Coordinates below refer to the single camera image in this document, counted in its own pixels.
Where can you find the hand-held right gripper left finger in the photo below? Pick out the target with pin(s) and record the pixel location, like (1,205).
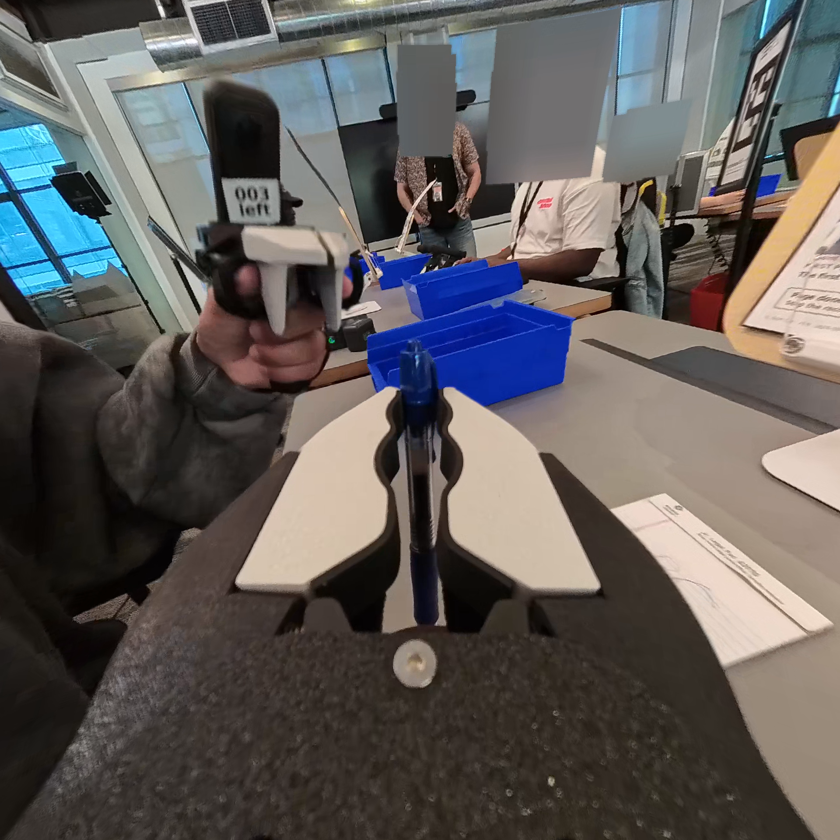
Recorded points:
(315,512)

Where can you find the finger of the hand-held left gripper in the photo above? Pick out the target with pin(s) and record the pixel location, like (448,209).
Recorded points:
(334,253)
(282,246)

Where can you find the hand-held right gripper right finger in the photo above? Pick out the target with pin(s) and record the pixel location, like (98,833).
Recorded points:
(518,512)

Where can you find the blue pen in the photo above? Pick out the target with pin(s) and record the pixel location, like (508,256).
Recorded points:
(418,394)

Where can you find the white lined notepad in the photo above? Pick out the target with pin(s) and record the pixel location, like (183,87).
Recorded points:
(709,590)

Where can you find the person's left forearm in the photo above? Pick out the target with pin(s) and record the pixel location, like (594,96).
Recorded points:
(164,426)

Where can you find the person's left hand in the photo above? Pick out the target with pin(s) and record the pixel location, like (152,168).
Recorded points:
(262,361)

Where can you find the white document stand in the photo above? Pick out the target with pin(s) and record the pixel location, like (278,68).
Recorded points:
(371,262)
(774,262)

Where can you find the blue plastic bin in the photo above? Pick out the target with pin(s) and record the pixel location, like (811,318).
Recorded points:
(459,292)
(403,270)
(499,367)
(748,186)

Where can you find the black battery charger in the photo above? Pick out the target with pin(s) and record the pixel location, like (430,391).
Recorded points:
(354,334)

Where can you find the ceiling vent grille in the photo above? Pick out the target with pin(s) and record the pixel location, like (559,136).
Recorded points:
(229,23)

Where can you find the dark grey desk mat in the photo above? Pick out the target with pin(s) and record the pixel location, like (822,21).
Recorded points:
(722,380)

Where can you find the red plastic bin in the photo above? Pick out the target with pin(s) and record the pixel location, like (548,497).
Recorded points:
(709,302)

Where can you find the printed instruction sheet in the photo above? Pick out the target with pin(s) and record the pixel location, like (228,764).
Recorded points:
(807,289)

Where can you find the black white tag board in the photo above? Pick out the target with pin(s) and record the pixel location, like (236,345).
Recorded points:
(761,92)

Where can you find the silver ventilation duct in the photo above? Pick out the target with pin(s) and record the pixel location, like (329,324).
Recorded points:
(341,16)

